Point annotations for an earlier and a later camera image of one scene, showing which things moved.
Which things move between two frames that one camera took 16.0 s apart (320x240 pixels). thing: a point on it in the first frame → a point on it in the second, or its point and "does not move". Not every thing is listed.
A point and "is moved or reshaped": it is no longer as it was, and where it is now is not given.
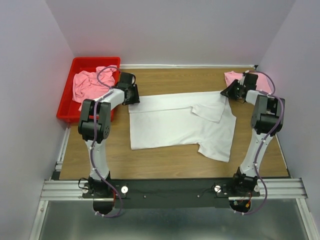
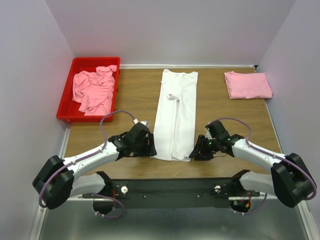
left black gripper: x=133 y=94 → x=146 y=146
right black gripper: x=230 y=90 → x=203 y=147
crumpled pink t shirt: x=86 y=85 does not move
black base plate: x=172 y=193 does not move
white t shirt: x=205 y=118 is moved or reshaped
